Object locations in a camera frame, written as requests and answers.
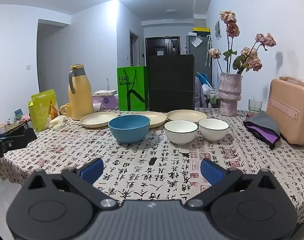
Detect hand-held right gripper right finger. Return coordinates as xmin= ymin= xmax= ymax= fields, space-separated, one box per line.
xmin=185 ymin=158 xmax=282 ymax=209

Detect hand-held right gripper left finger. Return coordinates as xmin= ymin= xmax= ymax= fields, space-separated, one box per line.
xmin=24 ymin=158 xmax=119 ymax=209

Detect white plate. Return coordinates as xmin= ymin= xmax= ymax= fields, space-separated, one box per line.
xmin=198 ymin=118 xmax=230 ymax=142

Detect white bowl with black rim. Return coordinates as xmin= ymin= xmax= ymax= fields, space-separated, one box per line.
xmin=164 ymin=120 xmax=198 ymax=145

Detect cream plate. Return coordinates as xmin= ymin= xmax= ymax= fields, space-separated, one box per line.
xmin=80 ymin=112 xmax=119 ymax=128
xmin=117 ymin=111 xmax=167 ymax=128
xmin=166 ymin=109 xmax=208 ymax=123

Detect blue bowl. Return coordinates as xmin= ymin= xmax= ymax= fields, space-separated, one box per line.
xmin=108 ymin=115 xmax=151 ymax=144

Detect small dark side table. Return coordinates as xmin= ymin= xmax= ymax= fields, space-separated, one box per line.
xmin=0 ymin=119 xmax=32 ymax=135

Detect calligraphy printed tablecloth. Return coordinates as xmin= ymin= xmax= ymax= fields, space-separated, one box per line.
xmin=0 ymin=107 xmax=304 ymax=224

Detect yellow-green snack box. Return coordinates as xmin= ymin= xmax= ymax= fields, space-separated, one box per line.
xmin=28 ymin=89 xmax=61 ymax=133

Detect white rubber gloves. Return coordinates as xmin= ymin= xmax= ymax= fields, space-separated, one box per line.
xmin=47 ymin=115 xmax=68 ymax=129

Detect yellow mug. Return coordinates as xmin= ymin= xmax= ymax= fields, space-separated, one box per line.
xmin=59 ymin=103 xmax=73 ymax=117

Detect grey and purple cloth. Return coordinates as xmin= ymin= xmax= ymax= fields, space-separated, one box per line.
xmin=243 ymin=110 xmax=281 ymax=150

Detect purple tissue pack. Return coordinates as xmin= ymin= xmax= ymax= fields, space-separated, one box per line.
xmin=92 ymin=94 xmax=120 ymax=110

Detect clear plastic organizer box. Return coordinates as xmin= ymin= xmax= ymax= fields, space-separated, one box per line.
xmin=206 ymin=88 xmax=219 ymax=105

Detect yellow thermos jug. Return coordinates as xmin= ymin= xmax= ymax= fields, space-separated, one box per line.
xmin=68 ymin=64 xmax=95 ymax=121

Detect pink textured vase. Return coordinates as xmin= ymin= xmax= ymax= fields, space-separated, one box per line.
xmin=218 ymin=72 xmax=243 ymax=117

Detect clear drinking glass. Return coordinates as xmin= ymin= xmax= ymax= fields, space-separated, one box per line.
xmin=249 ymin=98 xmax=263 ymax=113

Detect purple jacket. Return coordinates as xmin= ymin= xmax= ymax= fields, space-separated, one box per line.
xmin=194 ymin=76 xmax=205 ymax=108

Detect flat white box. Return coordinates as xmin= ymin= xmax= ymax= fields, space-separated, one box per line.
xmin=94 ymin=89 xmax=117 ymax=96

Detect green paper bag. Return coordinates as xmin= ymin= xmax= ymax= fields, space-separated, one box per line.
xmin=117 ymin=65 xmax=149 ymax=112

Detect blue plastic bag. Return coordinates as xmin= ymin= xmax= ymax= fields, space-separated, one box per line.
xmin=196 ymin=72 xmax=212 ymax=87

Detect black paper bag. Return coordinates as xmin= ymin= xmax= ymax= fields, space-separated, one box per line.
xmin=147 ymin=36 xmax=195 ymax=112

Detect pink hard suitcase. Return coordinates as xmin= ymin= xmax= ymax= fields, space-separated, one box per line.
xmin=266 ymin=76 xmax=304 ymax=145

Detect grey refrigerator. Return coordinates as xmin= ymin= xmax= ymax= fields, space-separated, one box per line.
xmin=186 ymin=31 xmax=212 ymax=90

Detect dried pink roses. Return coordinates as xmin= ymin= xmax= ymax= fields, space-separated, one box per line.
xmin=207 ymin=10 xmax=277 ymax=75

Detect grey room door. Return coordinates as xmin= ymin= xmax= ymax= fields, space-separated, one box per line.
xmin=129 ymin=30 xmax=140 ymax=67

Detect dark entrance door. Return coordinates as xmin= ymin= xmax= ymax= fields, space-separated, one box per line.
xmin=145 ymin=36 xmax=180 ymax=55

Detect yellow and black box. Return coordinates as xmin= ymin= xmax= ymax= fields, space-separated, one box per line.
xmin=193 ymin=27 xmax=211 ymax=37

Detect framed wall picture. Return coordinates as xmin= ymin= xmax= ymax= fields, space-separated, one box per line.
xmin=214 ymin=20 xmax=222 ymax=41

